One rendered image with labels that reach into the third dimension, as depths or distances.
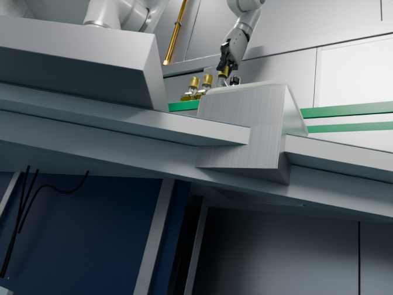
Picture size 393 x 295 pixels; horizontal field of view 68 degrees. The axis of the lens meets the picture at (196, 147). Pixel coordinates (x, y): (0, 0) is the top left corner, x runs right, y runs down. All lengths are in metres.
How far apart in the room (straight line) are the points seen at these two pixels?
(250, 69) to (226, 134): 0.75
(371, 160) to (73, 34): 0.51
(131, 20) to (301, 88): 0.61
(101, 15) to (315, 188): 0.59
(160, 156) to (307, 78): 0.72
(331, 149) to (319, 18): 0.88
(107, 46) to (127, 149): 0.18
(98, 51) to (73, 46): 0.04
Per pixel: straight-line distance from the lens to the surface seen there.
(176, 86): 1.41
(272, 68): 1.19
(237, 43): 1.13
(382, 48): 1.16
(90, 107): 0.56
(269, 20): 1.43
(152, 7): 0.87
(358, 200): 0.58
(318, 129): 0.82
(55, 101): 0.59
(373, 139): 0.77
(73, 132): 0.60
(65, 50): 0.50
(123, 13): 0.82
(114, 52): 0.47
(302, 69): 1.15
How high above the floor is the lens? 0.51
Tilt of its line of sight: 22 degrees up
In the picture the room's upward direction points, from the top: 13 degrees clockwise
